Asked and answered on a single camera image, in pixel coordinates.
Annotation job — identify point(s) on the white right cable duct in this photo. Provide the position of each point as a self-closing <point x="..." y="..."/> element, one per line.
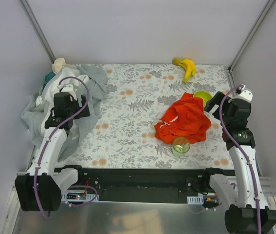
<point x="195" y="200"/>

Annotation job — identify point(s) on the orange cloth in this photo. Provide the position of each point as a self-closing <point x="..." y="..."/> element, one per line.
<point x="184" y="118"/>

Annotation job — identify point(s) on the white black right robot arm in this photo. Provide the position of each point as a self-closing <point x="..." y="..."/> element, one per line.
<point x="247" y="210"/>

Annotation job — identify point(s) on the white cable duct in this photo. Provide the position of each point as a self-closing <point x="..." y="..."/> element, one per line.
<point x="79" y="197"/>
<point x="195" y="200"/>

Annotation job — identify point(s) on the grey white sweatshirt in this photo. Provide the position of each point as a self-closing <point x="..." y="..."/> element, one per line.
<point x="85" y="80"/>

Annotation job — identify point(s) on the white left cable duct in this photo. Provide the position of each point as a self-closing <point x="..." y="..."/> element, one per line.
<point x="79" y="197"/>

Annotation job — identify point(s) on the yellow banana bunch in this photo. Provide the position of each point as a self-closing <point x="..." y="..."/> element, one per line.
<point x="188" y="65"/>

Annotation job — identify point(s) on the floral patterned table mat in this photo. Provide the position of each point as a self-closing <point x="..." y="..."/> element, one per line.
<point x="137" y="97"/>

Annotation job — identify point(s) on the teal cloth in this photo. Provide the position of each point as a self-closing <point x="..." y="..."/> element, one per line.
<point x="47" y="78"/>

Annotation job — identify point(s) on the beige cloth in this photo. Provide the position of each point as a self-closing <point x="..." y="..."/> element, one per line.
<point x="58" y="64"/>

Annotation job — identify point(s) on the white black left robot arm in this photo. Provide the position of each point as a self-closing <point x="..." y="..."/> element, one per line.
<point x="39" y="189"/>

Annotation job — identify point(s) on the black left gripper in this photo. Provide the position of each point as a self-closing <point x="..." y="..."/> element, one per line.
<point x="83" y="107"/>

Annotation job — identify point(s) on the green translucent plastic cup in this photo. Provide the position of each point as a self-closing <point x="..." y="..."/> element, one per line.
<point x="180" y="146"/>

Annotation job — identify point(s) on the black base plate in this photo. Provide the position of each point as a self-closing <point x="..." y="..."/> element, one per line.
<point x="145" y="185"/>

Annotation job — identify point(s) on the lime green bowl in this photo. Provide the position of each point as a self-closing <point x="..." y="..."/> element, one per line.
<point x="204" y="95"/>

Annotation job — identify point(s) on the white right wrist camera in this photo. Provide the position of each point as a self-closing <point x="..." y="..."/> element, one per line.
<point x="243" y="93"/>

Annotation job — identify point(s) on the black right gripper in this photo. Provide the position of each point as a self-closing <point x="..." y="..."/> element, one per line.
<point x="215" y="104"/>

